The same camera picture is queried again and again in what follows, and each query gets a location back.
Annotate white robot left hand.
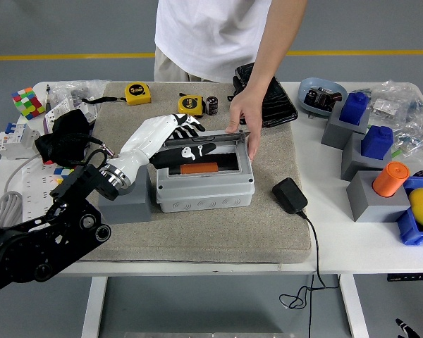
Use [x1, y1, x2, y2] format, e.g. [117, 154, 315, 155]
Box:
[107, 113, 218, 177]

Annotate grey holder block round hole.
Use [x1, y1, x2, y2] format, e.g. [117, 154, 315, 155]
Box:
[97, 165, 153, 225]

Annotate clear plastic bag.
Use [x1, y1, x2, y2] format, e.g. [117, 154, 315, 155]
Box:
[51, 79, 110, 106]

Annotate grey-brown fabric mat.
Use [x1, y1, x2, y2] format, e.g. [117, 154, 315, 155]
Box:
[79, 81, 313, 265]

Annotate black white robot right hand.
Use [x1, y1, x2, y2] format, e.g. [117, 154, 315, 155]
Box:
[396, 318, 420, 338]

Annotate black cloth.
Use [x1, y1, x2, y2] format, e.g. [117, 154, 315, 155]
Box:
[35, 108, 94, 166]

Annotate orange cylinder battery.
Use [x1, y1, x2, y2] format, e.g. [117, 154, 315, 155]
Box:
[180, 161, 219, 175]
[372, 161, 411, 198]

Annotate black power adapter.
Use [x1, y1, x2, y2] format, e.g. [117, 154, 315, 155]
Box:
[271, 177, 309, 214]

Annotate white electrical module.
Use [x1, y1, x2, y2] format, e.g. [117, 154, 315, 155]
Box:
[75, 101, 99, 124]

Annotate black table control panel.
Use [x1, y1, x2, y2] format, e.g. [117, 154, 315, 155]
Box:
[386, 273, 423, 282]

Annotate clear bags of small parts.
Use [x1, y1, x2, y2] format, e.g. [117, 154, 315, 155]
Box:
[354, 80, 423, 159]

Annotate small yellow tape measure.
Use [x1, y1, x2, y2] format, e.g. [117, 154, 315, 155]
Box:
[178, 94, 205, 119]

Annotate white circuit breaker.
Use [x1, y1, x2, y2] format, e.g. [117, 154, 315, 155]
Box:
[0, 122, 42, 161]

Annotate small colourful puzzle cube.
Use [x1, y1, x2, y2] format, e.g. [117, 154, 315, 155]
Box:
[53, 165, 75, 184]

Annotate white printed label pack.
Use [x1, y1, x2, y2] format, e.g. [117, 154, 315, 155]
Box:
[43, 97, 75, 133]

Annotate smoked transparent box lid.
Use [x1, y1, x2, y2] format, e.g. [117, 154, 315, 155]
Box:
[164, 129, 251, 144]

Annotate yellow tape measure with strap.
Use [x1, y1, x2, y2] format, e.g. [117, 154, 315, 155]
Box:
[81, 82, 152, 106]

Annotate grey plastic junction box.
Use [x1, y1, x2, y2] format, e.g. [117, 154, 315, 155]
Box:
[155, 139, 255, 213]

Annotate black adapter cord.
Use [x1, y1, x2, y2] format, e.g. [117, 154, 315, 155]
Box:
[278, 209, 341, 338]

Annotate black foot pedal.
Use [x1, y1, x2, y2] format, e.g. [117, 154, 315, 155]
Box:
[227, 62, 299, 128]

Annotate blue plastic bin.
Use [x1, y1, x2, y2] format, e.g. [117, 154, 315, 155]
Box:
[396, 175, 423, 246]

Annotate white table leg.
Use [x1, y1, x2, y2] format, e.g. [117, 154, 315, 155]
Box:
[80, 275, 109, 338]
[339, 274, 370, 338]

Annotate blue block battery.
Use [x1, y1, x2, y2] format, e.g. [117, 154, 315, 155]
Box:
[339, 92, 370, 126]
[360, 125, 394, 158]

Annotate person's left hand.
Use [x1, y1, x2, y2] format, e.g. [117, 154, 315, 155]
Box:
[225, 87, 269, 162]

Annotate light blue bowl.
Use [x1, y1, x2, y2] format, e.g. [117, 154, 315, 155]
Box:
[298, 77, 349, 118]

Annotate white power strip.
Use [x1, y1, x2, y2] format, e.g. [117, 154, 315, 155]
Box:
[20, 156, 68, 226]

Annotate dark electronic parts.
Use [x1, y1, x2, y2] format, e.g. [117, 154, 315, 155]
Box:
[305, 86, 343, 113]

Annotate person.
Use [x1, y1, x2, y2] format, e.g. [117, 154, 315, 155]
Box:
[153, 0, 308, 84]

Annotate large colourful puzzle cube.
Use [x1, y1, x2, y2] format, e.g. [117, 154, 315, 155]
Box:
[11, 87, 47, 121]

